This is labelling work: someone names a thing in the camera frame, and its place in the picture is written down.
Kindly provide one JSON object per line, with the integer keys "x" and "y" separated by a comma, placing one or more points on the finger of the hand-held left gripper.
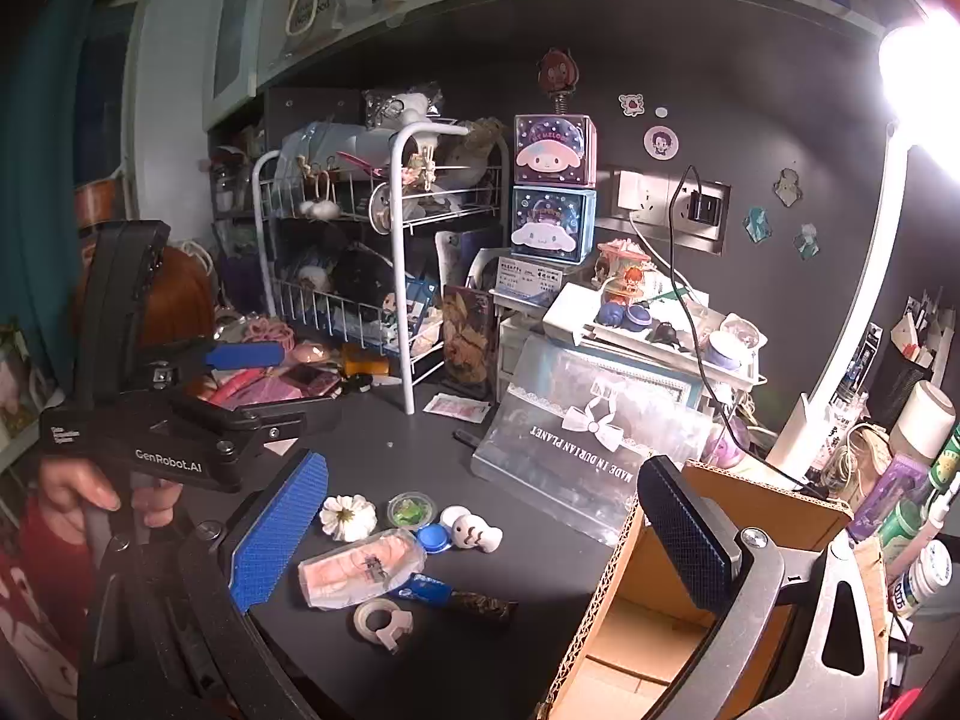
{"x": 277, "y": 424}
{"x": 244, "y": 356}

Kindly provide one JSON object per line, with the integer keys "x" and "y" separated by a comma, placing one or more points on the red printed garment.
{"x": 37, "y": 577}

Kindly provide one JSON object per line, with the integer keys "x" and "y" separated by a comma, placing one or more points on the small blue packet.
{"x": 424, "y": 589}

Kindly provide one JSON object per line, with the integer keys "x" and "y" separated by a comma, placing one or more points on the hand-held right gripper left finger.
{"x": 281, "y": 532}

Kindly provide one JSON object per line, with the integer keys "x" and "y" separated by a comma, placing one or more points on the clear packet with pink contents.
{"x": 360, "y": 566}

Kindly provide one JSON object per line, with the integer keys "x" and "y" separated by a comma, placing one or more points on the pink sachet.
{"x": 456, "y": 406}

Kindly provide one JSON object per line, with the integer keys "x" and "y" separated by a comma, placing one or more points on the teal character wall sticker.
{"x": 756, "y": 225}

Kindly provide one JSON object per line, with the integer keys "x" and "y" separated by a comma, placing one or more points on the white desk lamp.
{"x": 862, "y": 300}

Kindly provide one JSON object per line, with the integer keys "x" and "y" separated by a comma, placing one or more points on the white labelled box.
{"x": 525, "y": 277}

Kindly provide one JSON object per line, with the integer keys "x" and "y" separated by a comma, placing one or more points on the black charger plug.
{"x": 703, "y": 208}

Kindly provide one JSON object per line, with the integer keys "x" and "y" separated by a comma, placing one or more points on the strawberry wall sticker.
{"x": 632, "y": 103}

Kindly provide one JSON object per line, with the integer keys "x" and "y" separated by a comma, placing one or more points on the black pen holder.
{"x": 911, "y": 379}

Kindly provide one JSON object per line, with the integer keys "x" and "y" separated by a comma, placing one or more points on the purple character box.
{"x": 553, "y": 150}

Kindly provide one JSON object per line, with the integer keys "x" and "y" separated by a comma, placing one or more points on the cardboard box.
{"x": 660, "y": 615}

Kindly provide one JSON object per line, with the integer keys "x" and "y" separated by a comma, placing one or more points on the blue round cap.
{"x": 433, "y": 538}

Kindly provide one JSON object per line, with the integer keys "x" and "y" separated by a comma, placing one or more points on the wall socket panel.
{"x": 652, "y": 199}

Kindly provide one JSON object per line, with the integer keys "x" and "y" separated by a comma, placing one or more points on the white cylinder humidifier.
{"x": 926, "y": 420}

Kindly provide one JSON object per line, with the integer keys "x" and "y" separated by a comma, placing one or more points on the orange haired figurine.
{"x": 626, "y": 270}

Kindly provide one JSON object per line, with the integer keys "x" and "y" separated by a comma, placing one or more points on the blue character box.
{"x": 551, "y": 225}

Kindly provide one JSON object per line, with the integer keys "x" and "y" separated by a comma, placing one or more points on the beige character wall sticker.
{"x": 787, "y": 185}

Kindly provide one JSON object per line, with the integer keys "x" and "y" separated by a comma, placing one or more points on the white paper bag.
{"x": 311, "y": 4}

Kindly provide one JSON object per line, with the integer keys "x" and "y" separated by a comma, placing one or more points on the purple and white cup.
{"x": 724, "y": 351}

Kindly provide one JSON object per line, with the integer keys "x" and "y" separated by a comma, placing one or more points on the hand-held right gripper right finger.
{"x": 690, "y": 532}

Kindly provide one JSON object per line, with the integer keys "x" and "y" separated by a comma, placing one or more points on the pale character wall sticker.
{"x": 806, "y": 240}

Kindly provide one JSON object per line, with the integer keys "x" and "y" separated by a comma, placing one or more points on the small green round container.
{"x": 409, "y": 511}

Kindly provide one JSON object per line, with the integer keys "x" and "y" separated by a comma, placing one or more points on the brown spring head figure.
{"x": 559, "y": 71}

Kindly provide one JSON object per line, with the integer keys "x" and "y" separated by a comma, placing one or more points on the white fabric flower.
{"x": 347, "y": 516}

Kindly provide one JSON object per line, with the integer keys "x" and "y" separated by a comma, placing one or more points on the blue capsule ball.
{"x": 639, "y": 315}
{"x": 611, "y": 313}

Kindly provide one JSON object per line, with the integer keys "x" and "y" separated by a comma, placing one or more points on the dark patterned stick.
{"x": 484, "y": 606}

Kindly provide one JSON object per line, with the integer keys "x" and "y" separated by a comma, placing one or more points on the dark illustrated card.
{"x": 469, "y": 337}

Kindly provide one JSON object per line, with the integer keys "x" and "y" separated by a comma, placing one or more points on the green bottle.
{"x": 946, "y": 461}

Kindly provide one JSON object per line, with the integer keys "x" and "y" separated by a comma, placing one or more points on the person's left hand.
{"x": 79, "y": 487}

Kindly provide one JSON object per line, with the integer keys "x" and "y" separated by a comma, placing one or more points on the white cat ear dish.
{"x": 741, "y": 330}

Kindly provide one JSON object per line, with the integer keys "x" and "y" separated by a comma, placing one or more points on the brown bag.
{"x": 180, "y": 292}

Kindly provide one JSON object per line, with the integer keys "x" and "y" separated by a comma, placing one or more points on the round portrait badge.
{"x": 661, "y": 142}

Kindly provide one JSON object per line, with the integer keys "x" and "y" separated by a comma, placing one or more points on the white plush toy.
{"x": 471, "y": 527}

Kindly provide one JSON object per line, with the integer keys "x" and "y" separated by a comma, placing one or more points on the clear plastic bag with bow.
{"x": 570, "y": 457}

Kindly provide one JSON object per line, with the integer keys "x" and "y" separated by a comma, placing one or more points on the white lidded jar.
{"x": 922, "y": 577}

